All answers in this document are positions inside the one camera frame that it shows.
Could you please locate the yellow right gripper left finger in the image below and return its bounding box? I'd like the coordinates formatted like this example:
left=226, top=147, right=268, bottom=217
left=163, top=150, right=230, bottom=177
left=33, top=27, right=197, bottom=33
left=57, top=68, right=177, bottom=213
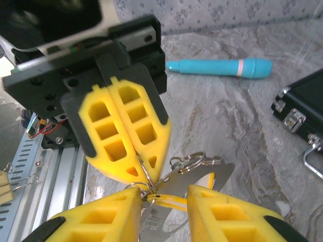
left=22, top=187, right=142, bottom=242

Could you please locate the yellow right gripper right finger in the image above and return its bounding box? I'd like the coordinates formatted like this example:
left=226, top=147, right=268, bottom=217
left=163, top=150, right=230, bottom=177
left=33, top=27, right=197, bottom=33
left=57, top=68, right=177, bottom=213
left=186, top=184, right=310, bottom=242

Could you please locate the metal keyring plate with chain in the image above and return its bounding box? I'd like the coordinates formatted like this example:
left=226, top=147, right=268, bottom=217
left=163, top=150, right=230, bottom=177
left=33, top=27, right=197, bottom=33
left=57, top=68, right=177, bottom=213
left=140, top=152, right=236, bottom=239

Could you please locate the teal plastic pen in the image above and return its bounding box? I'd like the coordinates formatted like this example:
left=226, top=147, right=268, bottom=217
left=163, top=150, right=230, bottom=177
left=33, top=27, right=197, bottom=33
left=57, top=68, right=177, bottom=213
left=165, top=57, right=274, bottom=80

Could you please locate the gold binder clip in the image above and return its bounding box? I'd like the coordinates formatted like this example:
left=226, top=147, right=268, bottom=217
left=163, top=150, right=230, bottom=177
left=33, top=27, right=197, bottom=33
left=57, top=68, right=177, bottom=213
left=0, top=162, right=40, bottom=205

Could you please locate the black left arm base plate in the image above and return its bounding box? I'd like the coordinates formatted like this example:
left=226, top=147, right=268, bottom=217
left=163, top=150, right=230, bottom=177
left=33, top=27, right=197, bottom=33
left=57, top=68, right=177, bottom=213
left=40, top=118, right=83, bottom=152

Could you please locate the long aluminium base rail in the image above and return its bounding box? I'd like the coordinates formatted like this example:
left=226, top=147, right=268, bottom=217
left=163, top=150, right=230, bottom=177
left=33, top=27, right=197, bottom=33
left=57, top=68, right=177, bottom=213
left=22, top=147, right=89, bottom=235

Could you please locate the slotted blue-grey cable duct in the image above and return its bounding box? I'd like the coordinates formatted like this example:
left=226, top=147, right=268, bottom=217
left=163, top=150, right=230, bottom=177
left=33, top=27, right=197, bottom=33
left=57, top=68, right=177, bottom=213
left=0, top=135, right=41, bottom=242

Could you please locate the black briefcase with metal handle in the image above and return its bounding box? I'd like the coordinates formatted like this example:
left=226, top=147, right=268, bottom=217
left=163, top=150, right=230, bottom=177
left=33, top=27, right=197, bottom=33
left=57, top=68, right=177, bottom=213
left=271, top=68, right=323, bottom=180

